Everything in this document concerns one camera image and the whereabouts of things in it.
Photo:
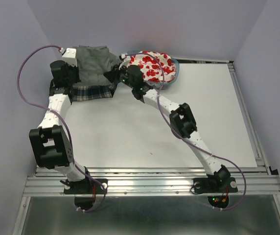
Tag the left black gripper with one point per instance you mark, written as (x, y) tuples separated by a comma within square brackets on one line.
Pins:
[(75, 69)]

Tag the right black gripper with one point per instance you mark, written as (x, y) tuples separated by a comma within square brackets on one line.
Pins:
[(110, 75)]

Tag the navy plaid skirt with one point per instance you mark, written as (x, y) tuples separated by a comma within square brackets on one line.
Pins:
[(86, 93)]

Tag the grey skirt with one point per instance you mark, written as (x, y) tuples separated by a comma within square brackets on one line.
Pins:
[(93, 62)]

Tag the red floral white skirt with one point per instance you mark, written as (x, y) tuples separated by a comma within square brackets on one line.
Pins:
[(150, 63)]

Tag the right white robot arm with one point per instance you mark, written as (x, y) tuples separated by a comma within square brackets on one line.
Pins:
[(180, 119)]

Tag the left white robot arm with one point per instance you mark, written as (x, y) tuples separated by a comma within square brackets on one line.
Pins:
[(50, 142)]

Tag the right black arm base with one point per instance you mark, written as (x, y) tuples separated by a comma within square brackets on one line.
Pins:
[(218, 193)]

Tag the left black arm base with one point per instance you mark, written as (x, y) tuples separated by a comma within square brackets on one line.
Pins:
[(89, 196)]

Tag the teal laundry basket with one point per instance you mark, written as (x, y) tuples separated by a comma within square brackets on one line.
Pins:
[(171, 72)]

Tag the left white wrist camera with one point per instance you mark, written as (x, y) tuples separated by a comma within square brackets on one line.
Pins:
[(69, 56)]

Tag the aluminium frame rail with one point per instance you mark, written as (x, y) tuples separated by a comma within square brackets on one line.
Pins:
[(151, 181)]

